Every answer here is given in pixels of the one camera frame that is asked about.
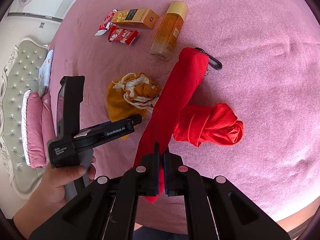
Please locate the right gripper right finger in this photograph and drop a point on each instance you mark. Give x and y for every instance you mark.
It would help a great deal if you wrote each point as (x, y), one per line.
(214, 207)

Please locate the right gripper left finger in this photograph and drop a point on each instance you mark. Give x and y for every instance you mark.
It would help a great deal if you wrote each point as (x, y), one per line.
(106, 209)

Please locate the mustard drawstring pouch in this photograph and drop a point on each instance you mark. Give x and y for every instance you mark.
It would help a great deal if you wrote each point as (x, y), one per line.
(131, 94)

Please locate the red cloth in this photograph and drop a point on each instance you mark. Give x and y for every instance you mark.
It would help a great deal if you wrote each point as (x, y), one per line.
(218, 125)

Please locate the red milk candy wrapper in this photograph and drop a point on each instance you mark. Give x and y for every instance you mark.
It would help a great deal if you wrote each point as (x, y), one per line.
(124, 36)

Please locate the red umbrella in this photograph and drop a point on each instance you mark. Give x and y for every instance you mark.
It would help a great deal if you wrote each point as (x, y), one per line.
(185, 77)

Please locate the amber perfume bottle gold cap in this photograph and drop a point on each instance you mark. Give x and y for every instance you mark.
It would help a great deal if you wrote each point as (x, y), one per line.
(169, 30)

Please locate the gold cosmetics box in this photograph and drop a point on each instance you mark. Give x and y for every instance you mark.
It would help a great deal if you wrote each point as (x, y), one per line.
(136, 18)

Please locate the small red white wrapper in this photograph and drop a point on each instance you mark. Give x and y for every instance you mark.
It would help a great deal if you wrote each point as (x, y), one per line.
(103, 28)

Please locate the person's left hand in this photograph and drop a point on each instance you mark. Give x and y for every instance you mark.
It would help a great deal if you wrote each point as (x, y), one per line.
(49, 197)

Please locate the pink pillow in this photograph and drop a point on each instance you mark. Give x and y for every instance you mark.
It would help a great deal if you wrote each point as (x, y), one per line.
(37, 128)

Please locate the floral white pillow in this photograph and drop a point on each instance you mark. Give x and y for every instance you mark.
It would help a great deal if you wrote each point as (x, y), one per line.
(44, 74)

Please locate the tufted grey headboard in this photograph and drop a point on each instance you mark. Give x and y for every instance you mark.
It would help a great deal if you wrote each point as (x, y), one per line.
(19, 75)

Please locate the pink bedspread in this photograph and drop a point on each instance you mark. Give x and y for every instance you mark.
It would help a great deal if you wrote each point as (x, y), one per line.
(269, 50)

